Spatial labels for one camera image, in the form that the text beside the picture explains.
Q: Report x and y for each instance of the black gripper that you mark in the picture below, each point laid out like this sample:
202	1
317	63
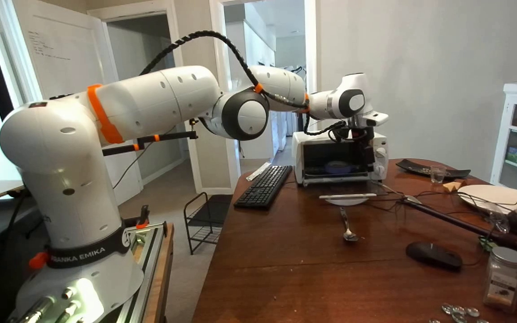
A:
362	135

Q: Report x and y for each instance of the silver spoon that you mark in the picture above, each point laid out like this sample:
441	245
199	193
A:
348	234

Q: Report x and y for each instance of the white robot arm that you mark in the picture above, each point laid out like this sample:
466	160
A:
59	146

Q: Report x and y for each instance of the glass oven door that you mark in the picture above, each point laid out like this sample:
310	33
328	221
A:
346	200

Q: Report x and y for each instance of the black computer keyboard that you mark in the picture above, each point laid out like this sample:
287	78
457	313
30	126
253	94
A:
263	187

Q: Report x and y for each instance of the black computer mouse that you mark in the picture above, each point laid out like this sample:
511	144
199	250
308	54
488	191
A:
432	255

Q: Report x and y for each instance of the white plate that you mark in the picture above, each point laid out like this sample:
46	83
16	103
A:
491	198

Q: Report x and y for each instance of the black folding chair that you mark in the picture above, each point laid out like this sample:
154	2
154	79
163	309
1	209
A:
202	218

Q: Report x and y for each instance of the glass spice jar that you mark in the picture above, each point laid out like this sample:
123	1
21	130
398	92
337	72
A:
500	284

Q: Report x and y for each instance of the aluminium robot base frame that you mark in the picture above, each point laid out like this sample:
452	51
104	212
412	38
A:
143	263

